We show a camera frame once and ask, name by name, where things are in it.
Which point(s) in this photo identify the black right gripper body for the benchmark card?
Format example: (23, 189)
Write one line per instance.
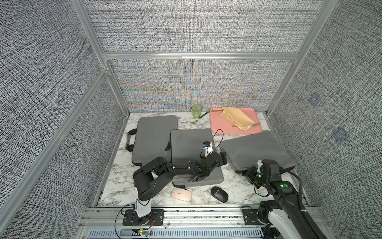
(256, 178)

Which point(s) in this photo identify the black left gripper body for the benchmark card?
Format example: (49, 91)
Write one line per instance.
(222, 163)

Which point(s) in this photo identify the grey laptop bag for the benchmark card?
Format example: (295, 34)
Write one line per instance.
(151, 138)
(244, 152)
(186, 146)

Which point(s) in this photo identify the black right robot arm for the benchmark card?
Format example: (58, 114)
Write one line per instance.
(286, 211)

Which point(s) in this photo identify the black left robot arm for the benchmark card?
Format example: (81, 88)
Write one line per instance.
(150, 179)

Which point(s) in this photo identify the black computer mouse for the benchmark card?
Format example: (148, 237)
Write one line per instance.
(219, 194)

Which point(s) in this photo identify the pink computer mouse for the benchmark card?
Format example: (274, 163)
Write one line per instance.
(181, 194)

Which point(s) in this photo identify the pink tray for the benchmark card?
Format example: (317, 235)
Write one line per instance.
(218, 122)

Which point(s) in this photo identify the green plastic cup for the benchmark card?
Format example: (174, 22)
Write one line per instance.
(196, 110)

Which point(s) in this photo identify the tan folded cloth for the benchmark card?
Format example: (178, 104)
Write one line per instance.
(238, 118)

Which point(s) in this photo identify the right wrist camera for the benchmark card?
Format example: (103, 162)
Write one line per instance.
(268, 167)

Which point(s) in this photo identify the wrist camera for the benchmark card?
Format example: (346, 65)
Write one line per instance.
(207, 148)
(268, 167)

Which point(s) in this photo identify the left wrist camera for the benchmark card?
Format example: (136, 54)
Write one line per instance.
(207, 148)

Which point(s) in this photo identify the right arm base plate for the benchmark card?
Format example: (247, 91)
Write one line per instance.
(250, 217)

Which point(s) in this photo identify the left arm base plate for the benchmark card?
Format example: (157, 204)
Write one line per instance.
(155, 218)

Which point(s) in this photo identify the aluminium front rail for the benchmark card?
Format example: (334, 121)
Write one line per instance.
(180, 222)

